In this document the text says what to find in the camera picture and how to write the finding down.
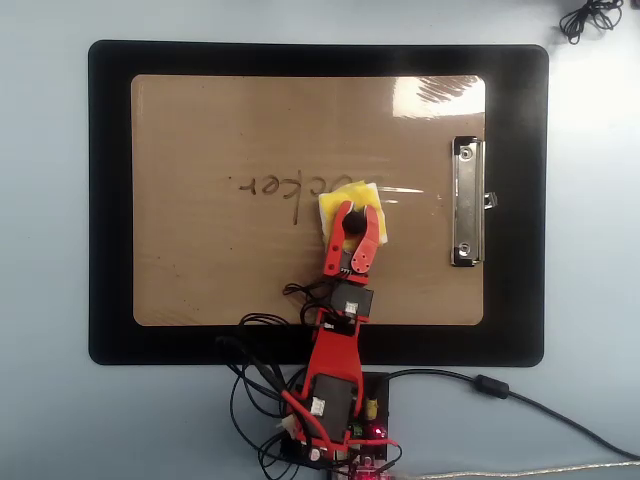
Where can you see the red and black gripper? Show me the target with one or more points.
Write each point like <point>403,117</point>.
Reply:
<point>352,300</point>

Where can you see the yellow sponge with black knob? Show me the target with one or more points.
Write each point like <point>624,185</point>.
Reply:
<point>332,205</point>

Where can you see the motor controller circuit board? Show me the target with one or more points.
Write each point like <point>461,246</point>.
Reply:
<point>372,432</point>

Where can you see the metal clipboard clip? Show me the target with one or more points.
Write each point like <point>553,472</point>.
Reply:
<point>467,200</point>

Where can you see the brown clipboard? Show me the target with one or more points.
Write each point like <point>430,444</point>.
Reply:
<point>210,275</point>

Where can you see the black desk mat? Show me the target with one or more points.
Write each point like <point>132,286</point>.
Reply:
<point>110,200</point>

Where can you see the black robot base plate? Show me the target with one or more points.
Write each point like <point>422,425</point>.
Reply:
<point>375,387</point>

